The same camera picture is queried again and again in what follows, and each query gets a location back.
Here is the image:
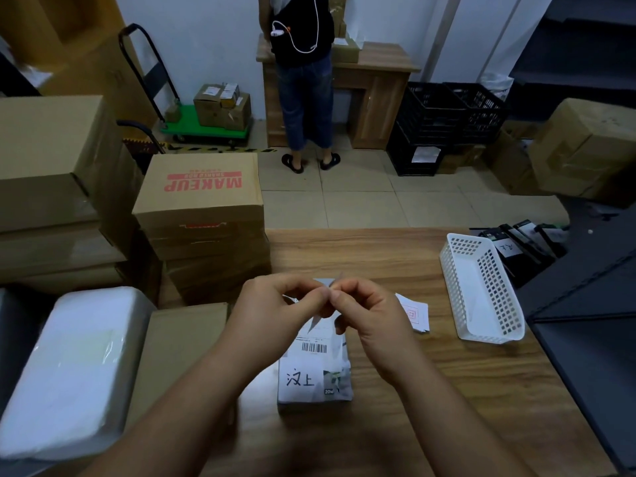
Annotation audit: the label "small labelled cardboard box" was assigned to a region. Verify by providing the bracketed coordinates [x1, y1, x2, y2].
[193, 83, 225, 107]

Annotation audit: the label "person's right forearm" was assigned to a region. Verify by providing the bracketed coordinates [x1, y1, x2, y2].
[392, 357, 537, 477]

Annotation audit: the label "white perforated plastic tray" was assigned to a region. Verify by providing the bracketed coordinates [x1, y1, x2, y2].
[439, 233, 526, 345]

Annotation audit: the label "medium taped cardboard box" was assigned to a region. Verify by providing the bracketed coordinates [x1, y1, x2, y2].
[193, 93, 252, 133]

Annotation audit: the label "person's left hand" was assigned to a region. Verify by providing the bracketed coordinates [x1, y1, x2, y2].
[218, 272, 333, 388]

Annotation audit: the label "stack of large cardboard boxes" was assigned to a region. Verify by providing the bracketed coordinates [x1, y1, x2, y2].
[0, 0, 160, 140]

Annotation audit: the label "black plastic crate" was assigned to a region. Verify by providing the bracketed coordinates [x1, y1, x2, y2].
[445, 82, 510, 144]
[397, 82, 468, 144]

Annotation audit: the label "wooden drawer desk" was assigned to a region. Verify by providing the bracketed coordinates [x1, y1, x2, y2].
[256, 36, 421, 150]

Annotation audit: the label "white foam parcel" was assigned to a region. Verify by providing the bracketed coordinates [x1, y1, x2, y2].
[0, 286, 158, 462]

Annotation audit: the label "white plastic bag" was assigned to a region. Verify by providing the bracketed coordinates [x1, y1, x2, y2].
[479, 72, 515, 101]

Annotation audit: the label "stack of small cardboard boxes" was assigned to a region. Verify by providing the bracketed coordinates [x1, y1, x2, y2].
[327, 0, 351, 38]

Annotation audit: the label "black plastic crates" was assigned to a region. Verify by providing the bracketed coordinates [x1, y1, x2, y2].
[386, 123, 446, 177]

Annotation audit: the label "black flat device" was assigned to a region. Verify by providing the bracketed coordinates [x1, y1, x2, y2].
[534, 223, 570, 259]
[499, 224, 547, 266]
[514, 219, 557, 259]

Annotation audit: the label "green platform trolley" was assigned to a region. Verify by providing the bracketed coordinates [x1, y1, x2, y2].
[118, 23, 252, 147]

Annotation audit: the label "person's left forearm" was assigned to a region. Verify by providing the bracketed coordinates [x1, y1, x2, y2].
[79, 342, 259, 477]

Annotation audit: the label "dark metal shelf rack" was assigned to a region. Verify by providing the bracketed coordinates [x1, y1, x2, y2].
[509, 0, 636, 120]
[516, 203, 636, 475]

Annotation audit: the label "stack of white stickers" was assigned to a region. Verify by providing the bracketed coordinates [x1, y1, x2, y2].
[395, 292, 431, 335]

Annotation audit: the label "red printed cardboard box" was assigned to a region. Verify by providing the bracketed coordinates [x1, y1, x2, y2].
[132, 152, 267, 262]

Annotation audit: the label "black scanners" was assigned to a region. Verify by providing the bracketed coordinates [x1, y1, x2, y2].
[479, 231, 527, 289]

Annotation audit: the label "small plain cardboard box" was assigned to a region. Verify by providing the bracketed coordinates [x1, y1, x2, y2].
[124, 302, 235, 433]

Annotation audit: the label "black office chair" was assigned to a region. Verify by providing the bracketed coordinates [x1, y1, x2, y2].
[0, 54, 168, 174]

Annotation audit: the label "white standing air conditioner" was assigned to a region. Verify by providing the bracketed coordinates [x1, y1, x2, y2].
[432, 0, 555, 85]

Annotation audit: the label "person's right hand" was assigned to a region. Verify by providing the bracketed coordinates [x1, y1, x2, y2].
[327, 278, 428, 388]

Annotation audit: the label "grey product box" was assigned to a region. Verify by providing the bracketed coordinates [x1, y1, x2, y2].
[277, 278, 354, 405]
[0, 285, 56, 413]

